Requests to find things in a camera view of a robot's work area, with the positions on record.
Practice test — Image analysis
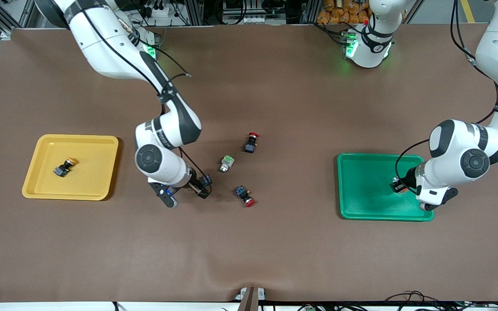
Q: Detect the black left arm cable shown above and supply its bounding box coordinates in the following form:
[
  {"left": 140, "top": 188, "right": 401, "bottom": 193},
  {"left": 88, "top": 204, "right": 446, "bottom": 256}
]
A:
[{"left": 394, "top": 0, "right": 498, "bottom": 190}]

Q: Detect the yellow plastic tray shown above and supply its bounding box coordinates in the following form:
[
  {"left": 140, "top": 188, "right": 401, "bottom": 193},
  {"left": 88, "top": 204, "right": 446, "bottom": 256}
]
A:
[{"left": 22, "top": 134, "right": 120, "bottom": 201}]

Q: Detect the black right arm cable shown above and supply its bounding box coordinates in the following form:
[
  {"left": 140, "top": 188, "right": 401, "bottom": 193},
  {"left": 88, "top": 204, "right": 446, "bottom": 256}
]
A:
[{"left": 74, "top": 0, "right": 211, "bottom": 182}]

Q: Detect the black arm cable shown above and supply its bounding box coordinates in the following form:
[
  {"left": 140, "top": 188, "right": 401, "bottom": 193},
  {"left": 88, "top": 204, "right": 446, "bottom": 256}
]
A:
[
  {"left": 74, "top": 0, "right": 211, "bottom": 182},
  {"left": 394, "top": 0, "right": 498, "bottom": 190}
]

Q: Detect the green plastic tray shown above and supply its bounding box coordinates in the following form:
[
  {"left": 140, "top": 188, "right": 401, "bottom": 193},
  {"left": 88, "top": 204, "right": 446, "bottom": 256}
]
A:
[{"left": 337, "top": 153, "right": 434, "bottom": 222}]

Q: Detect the white power strip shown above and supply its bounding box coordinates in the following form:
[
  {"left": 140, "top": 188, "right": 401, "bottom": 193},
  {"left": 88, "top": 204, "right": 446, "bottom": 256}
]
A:
[
  {"left": 143, "top": 4, "right": 178, "bottom": 20},
  {"left": 222, "top": 13, "right": 271, "bottom": 24}
]

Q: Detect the brown table mat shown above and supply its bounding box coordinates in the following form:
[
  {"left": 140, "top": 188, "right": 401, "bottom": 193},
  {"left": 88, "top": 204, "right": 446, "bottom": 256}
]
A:
[{"left": 0, "top": 24, "right": 498, "bottom": 303}]

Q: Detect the black cable bundle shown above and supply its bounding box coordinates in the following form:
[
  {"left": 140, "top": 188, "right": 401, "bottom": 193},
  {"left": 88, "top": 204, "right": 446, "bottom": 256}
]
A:
[{"left": 379, "top": 290, "right": 498, "bottom": 311}]

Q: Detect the pile of orange items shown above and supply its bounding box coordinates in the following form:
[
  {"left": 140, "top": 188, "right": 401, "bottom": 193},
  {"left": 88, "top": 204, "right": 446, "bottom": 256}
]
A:
[{"left": 317, "top": 0, "right": 373, "bottom": 24}]

